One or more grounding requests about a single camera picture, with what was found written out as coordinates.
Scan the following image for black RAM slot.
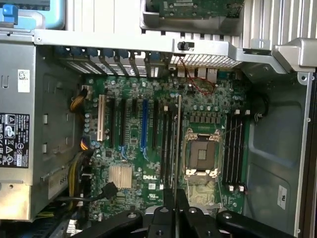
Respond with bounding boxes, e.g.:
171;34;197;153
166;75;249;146
229;110;241;191
224;110;236;191
234;110;246;191
166;105;175;190
161;105;169;191
157;105;164;190

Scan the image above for silver finned chipset heatsink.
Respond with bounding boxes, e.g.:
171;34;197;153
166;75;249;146
108;165;133;189

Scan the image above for green Dell motherboard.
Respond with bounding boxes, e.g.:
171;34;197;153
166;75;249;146
81;71;251;221

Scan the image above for CPU socket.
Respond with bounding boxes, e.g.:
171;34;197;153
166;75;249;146
183;127;223;178

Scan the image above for long black expansion slot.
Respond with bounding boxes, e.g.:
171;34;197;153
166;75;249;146
106;96;116;148
152;100;159;149
119;99;127;147

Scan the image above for blue expansion slot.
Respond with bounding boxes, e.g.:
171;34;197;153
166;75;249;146
141;99;149;152

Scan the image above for thin metal locking lever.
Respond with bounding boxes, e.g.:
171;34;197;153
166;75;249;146
221;123;244;136

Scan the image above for open grey PC case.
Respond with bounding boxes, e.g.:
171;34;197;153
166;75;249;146
0;28;317;238

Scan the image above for white expansion slot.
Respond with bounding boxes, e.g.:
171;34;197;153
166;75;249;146
97;94;106;142

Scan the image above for green circuit card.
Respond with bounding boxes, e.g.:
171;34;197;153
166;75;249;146
139;0;246;37

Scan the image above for grey power supply unit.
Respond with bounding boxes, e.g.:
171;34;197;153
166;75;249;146
0;42;84;223

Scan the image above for green graphics card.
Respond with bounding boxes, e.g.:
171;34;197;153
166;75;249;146
158;0;245;19

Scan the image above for grey parts tray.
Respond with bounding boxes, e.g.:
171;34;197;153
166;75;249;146
0;0;66;32

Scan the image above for blue plastic block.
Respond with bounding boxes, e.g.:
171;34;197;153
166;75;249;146
1;4;19;25

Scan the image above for metal socket cover frame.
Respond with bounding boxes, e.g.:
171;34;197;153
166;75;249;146
185;177;225;208

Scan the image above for black plug with wire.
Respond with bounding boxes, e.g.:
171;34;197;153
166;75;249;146
55;181;119;204

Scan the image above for yellow black power wire bundle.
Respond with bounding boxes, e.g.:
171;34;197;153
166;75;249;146
66;150;94;211

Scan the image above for coloured wires with plug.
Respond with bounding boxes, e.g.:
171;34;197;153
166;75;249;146
79;138;94;152

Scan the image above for looped black fan wire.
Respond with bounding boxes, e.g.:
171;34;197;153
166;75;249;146
251;93;270;122

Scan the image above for yellow wires with white plug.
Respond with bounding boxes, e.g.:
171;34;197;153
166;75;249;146
70;85;94;113

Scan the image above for red black twisted wire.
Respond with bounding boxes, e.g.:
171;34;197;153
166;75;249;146
178;56;216;96

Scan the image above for small black intrusion switch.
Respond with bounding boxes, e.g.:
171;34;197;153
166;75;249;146
177;41;195;51

